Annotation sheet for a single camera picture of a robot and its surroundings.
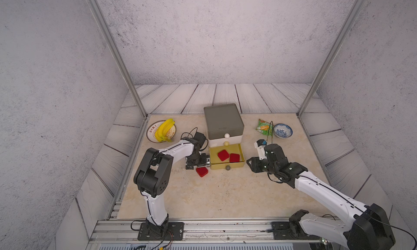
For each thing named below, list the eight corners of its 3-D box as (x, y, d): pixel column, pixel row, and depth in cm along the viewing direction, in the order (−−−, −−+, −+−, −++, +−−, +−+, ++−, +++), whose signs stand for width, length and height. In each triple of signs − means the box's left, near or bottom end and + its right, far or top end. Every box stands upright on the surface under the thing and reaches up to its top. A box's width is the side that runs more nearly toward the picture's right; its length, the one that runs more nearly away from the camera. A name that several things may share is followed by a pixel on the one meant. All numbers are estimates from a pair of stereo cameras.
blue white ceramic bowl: (275, 139, 109) (277, 134, 105) (271, 128, 115) (273, 123, 111) (291, 139, 109) (294, 134, 105) (287, 128, 115) (289, 123, 111)
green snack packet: (253, 130, 112) (254, 126, 109) (258, 122, 117) (259, 118, 113) (270, 137, 108) (272, 134, 105) (274, 129, 112) (276, 125, 109)
